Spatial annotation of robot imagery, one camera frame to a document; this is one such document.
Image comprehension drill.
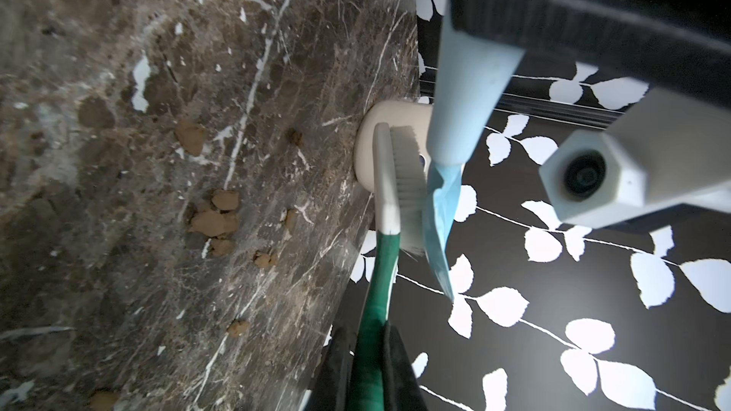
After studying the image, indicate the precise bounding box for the cream plastic bucket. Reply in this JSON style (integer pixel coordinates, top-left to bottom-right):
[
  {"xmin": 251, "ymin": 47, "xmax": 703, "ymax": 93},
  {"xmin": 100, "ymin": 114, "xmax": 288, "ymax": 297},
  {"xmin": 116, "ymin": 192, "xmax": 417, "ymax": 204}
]
[{"xmin": 353, "ymin": 100, "xmax": 432, "ymax": 193}]

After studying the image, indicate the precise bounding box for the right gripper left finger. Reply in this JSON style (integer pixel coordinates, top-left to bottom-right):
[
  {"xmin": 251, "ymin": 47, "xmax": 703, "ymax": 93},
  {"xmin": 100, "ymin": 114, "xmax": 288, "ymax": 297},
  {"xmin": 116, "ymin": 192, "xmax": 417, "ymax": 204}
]
[{"xmin": 304, "ymin": 327, "xmax": 353, "ymax": 411}]

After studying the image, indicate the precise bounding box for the light blue trowel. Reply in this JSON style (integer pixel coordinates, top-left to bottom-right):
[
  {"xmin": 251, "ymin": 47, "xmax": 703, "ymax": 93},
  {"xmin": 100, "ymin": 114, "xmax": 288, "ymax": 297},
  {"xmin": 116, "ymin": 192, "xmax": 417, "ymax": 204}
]
[{"xmin": 423, "ymin": 6, "xmax": 525, "ymax": 300}]

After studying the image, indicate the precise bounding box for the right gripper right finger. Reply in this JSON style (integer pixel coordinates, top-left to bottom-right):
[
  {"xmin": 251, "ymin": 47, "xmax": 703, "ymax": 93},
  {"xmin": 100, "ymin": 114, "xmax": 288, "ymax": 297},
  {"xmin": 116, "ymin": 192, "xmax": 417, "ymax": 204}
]
[{"xmin": 382, "ymin": 322, "xmax": 428, "ymax": 411}]

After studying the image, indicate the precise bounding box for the green white scrub brush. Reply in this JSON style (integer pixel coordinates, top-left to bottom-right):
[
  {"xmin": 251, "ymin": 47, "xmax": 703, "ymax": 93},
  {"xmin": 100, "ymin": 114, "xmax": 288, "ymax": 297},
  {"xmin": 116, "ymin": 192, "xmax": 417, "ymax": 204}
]
[{"xmin": 346, "ymin": 123, "xmax": 426, "ymax": 410}]

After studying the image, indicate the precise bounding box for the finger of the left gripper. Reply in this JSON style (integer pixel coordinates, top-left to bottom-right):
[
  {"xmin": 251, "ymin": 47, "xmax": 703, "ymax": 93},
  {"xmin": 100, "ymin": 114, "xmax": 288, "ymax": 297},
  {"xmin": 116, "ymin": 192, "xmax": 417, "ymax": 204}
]
[{"xmin": 450, "ymin": 0, "xmax": 730, "ymax": 107}]

